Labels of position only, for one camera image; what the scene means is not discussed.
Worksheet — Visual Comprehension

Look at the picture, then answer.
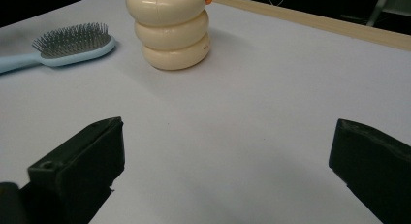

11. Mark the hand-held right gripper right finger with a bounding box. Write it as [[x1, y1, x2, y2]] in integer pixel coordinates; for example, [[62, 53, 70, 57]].
[[328, 118, 411, 224]]

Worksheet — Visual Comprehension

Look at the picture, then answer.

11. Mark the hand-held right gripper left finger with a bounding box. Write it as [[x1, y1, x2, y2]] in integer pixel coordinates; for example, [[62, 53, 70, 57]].
[[19, 116, 126, 224]]

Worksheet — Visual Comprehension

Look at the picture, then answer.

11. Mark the light blue hairbrush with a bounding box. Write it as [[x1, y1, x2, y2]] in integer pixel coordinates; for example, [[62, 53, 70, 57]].
[[0, 22, 116, 75]]

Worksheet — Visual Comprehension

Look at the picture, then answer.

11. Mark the cream ringed holder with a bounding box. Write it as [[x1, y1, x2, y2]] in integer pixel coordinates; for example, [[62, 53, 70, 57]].
[[125, 0, 211, 72]]

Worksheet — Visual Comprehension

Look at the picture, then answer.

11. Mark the metal stand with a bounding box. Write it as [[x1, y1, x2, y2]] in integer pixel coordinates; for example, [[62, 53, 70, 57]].
[[365, 0, 411, 28]]

